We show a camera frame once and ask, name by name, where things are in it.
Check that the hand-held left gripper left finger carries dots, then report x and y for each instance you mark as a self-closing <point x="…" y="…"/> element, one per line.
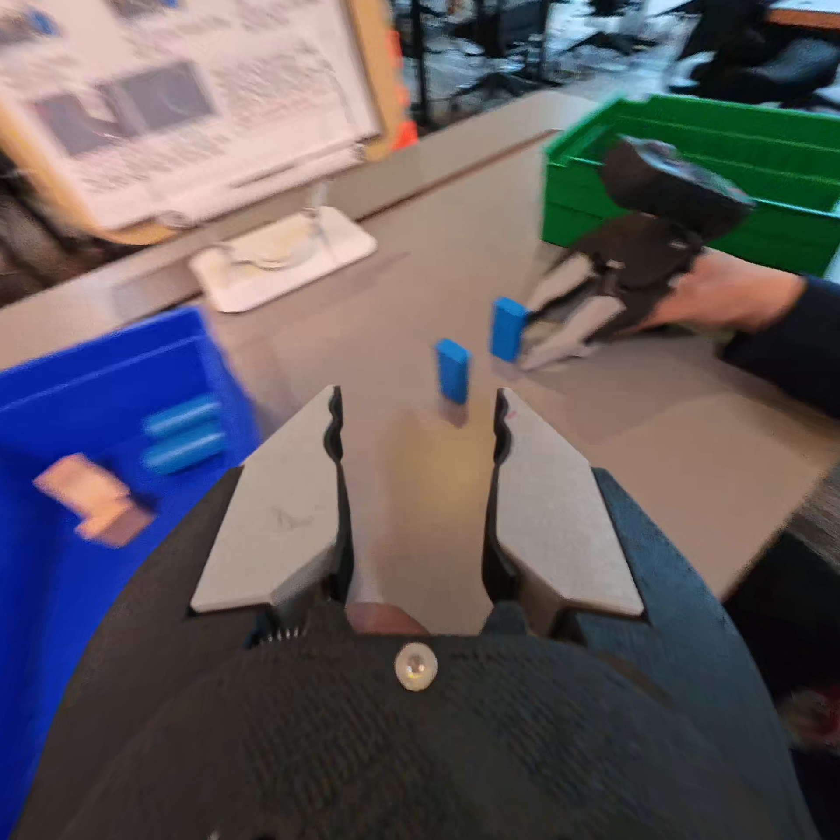
<point x="275" y="525"/>

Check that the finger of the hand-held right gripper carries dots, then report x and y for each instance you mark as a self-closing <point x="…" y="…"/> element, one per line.
<point x="571" y="331"/>
<point x="564" y="282"/>

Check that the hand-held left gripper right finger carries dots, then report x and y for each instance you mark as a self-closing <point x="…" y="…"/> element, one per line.
<point x="564" y="525"/>

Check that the blue rectangular block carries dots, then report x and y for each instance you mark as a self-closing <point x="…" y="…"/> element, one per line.
<point x="453" y="371"/>
<point x="508" y="328"/>

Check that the blue cylinder block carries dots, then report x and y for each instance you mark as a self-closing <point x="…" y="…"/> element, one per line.
<point x="187" y="449"/>
<point x="184" y="415"/>

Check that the green plastic bin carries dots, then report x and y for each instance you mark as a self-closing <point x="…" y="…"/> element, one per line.
<point x="787" y="164"/>

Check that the tan wooden block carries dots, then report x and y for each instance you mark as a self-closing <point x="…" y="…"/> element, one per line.
<point x="92" y="499"/>

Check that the blue plastic bin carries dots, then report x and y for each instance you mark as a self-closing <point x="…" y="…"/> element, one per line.
<point x="65" y="394"/>

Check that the person's right forearm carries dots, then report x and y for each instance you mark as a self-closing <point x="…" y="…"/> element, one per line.
<point x="800" y="348"/>

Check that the person's right hand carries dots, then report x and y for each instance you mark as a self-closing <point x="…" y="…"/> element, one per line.
<point x="735" y="292"/>

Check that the black office chair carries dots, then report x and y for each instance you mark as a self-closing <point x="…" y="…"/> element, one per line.
<point x="754" y="52"/>

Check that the orange traffic cone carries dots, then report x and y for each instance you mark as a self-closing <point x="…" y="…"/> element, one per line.
<point x="403" y="134"/>

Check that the person's dark clothing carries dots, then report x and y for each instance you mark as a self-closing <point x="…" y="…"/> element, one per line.
<point x="787" y="623"/>

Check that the wooden backing board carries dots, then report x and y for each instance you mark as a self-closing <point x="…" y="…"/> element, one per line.
<point x="377" y="79"/>

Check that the printed instruction sheet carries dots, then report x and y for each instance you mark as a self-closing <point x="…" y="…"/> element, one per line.
<point x="197" y="98"/>

